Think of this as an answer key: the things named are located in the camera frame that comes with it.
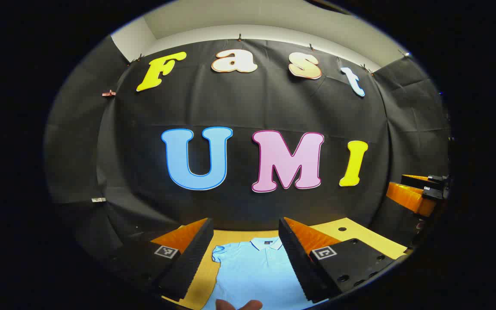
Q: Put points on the copper clip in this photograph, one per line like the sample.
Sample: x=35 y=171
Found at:
x=108 y=93

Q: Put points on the small white tag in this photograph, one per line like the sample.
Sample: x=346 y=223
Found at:
x=98 y=199

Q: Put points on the light blue T-shirt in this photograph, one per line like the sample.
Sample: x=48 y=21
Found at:
x=252 y=275

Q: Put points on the black backdrop cloth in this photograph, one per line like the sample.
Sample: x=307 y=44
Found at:
x=252 y=107

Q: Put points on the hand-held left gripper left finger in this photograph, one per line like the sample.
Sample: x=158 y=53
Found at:
x=190 y=262

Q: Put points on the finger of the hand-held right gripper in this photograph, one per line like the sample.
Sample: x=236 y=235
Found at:
x=407 y=197
x=420 y=182

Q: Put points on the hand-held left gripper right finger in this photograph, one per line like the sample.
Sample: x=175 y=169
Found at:
x=297 y=262

